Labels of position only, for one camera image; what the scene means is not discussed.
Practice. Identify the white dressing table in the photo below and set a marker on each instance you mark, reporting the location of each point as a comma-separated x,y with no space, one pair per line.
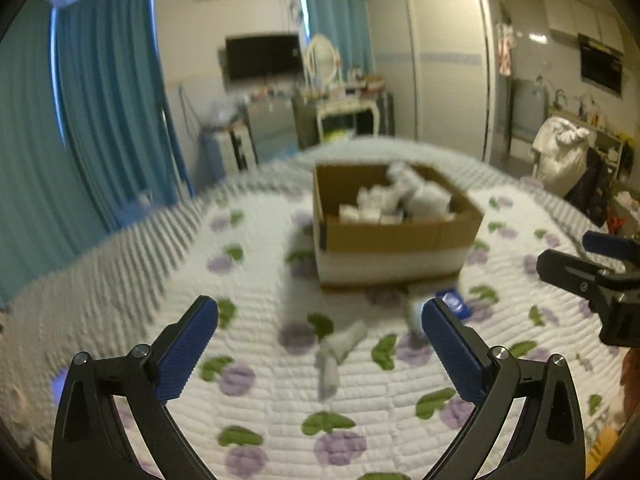
349,105

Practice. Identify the grey mini fridge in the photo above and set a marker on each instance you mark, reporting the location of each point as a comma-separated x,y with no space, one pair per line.
272,128

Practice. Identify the white laundry bag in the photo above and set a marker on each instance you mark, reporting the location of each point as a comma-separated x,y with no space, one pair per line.
560,149

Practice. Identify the grey checked bed sheet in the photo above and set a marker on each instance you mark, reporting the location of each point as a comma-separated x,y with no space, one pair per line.
103,300

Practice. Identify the white sliding wardrobe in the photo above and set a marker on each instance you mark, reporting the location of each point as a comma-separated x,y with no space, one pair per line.
438,59

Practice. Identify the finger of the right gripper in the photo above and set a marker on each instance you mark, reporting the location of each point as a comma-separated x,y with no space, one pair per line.
581,277
625,249

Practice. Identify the white socks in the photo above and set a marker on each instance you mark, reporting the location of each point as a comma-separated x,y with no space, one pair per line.
419,198

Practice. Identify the brown cardboard box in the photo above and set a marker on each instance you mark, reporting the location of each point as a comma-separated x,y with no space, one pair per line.
356,254

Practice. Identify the white vanity mirror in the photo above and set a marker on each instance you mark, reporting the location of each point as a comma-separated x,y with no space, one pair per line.
322,63

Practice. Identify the black range hood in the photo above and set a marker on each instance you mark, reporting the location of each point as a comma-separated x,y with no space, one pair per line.
601,65

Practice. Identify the teal curtain by wardrobe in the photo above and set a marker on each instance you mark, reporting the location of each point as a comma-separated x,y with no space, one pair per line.
345,24

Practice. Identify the person's right hand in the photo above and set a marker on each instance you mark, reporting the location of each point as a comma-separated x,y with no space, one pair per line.
619,412

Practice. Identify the white floral quilt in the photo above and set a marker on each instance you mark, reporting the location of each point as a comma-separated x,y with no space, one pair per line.
251,409

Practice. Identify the dark blue wet wipes pack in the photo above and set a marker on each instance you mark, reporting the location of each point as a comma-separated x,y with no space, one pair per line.
377,205

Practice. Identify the white kitchen wall cabinets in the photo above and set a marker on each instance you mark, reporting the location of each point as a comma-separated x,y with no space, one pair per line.
573,19

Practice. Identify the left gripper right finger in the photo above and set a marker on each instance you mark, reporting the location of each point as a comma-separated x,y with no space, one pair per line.
548,440

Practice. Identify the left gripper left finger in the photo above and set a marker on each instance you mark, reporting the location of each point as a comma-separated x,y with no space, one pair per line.
89,440

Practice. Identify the teal window curtain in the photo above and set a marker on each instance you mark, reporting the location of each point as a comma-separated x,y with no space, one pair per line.
86,133

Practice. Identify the white knotted cloth strip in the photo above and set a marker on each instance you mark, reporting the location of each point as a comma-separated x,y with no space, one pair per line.
333,351

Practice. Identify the black wall television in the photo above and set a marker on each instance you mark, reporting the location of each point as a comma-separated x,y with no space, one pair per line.
262,56

